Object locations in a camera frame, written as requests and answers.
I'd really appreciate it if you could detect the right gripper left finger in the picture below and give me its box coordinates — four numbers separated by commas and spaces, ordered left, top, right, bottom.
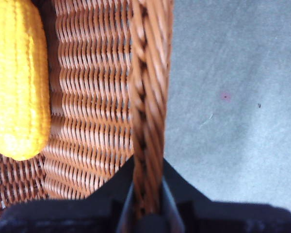
0, 156, 136, 233

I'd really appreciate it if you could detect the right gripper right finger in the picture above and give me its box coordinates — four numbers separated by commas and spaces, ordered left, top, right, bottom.
161, 159, 291, 233

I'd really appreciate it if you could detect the brown wicker basket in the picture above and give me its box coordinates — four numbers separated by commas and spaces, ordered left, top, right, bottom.
0, 0, 174, 225

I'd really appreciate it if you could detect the yellow corn cob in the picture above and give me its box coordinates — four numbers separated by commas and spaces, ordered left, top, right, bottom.
0, 0, 51, 161

